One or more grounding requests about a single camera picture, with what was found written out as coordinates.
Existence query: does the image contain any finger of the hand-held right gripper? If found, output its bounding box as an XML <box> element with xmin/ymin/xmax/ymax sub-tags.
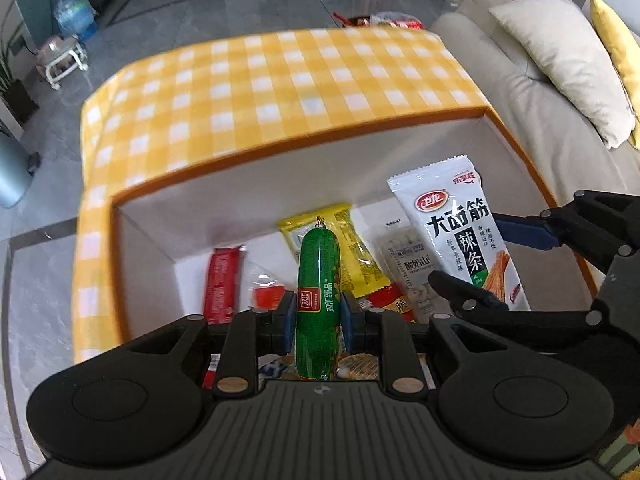
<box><xmin>429</xmin><ymin>269</ymin><xmax>602</xmax><ymax>357</ymax></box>
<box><xmin>494</xmin><ymin>190</ymin><xmax>640</xmax><ymax>277</ymax></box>

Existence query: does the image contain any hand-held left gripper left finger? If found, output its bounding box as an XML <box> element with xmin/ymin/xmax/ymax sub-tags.
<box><xmin>132</xmin><ymin>293</ymin><xmax>296</xmax><ymax>394</ymax></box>

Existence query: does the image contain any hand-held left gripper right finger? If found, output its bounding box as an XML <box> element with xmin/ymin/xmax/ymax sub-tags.
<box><xmin>340</xmin><ymin>293</ymin><xmax>507</xmax><ymax>393</ymax></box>

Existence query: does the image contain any green sausage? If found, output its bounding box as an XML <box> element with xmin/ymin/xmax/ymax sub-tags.
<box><xmin>295</xmin><ymin>215</ymin><xmax>344</xmax><ymax>382</ymax></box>

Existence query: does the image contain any white spicy strip packet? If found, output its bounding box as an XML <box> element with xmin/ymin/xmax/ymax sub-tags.
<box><xmin>387</xmin><ymin>155</ymin><xmax>532</xmax><ymax>314</ymax></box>

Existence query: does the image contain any white box with orange rim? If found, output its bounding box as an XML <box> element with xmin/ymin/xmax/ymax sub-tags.
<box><xmin>107</xmin><ymin>107</ymin><xmax>601</xmax><ymax>357</ymax></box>

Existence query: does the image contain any small red clear packet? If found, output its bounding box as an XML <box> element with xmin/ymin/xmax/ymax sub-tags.
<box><xmin>245</xmin><ymin>262</ymin><xmax>287</xmax><ymax>312</ymax></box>

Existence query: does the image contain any orange red snack packet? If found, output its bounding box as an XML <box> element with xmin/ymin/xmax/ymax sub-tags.
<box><xmin>357</xmin><ymin>282</ymin><xmax>417</xmax><ymax>326</ymax></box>

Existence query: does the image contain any yellow snack packet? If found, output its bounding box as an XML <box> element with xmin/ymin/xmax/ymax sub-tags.
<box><xmin>277</xmin><ymin>202</ymin><xmax>394</xmax><ymax>297</ymax></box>

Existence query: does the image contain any long red snack packet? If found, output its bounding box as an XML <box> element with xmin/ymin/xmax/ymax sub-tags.
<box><xmin>202</xmin><ymin>245</ymin><xmax>246</xmax><ymax>327</ymax></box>

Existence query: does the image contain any clear packet white label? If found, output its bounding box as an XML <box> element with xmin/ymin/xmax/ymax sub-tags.
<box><xmin>377</xmin><ymin>225</ymin><xmax>452</xmax><ymax>326</ymax></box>

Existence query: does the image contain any beige sofa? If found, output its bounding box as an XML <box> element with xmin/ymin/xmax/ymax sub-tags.
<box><xmin>429</xmin><ymin>0</ymin><xmax>640</xmax><ymax>242</ymax></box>

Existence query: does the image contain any printed cloth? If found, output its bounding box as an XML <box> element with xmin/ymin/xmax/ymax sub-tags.
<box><xmin>595</xmin><ymin>420</ymin><xmax>640</xmax><ymax>479</ymax></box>

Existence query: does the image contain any beige cushion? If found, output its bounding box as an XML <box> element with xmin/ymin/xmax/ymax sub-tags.
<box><xmin>487</xmin><ymin>0</ymin><xmax>637</xmax><ymax>150</ymax></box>

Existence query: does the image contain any yellow cushion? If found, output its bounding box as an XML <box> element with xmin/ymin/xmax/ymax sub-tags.
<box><xmin>588</xmin><ymin>0</ymin><xmax>640</xmax><ymax>117</ymax></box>

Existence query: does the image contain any yellow checkered storage box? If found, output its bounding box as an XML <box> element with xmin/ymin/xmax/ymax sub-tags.
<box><xmin>72</xmin><ymin>27</ymin><xmax>494</xmax><ymax>367</ymax></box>

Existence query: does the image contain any grey trash bin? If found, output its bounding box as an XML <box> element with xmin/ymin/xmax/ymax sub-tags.
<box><xmin>0</xmin><ymin>132</ymin><xmax>39</xmax><ymax>210</ymax></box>

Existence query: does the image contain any potted plant dark pot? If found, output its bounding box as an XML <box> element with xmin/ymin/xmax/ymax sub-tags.
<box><xmin>0</xmin><ymin>44</ymin><xmax>40</xmax><ymax>127</ymax></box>

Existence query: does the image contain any white stool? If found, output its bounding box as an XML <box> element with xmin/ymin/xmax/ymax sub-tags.
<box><xmin>35</xmin><ymin>34</ymin><xmax>89</xmax><ymax>92</ymax></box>

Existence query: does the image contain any blue water bottle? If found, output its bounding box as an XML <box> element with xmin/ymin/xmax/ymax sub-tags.
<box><xmin>52</xmin><ymin>0</ymin><xmax>99</xmax><ymax>42</ymax></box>

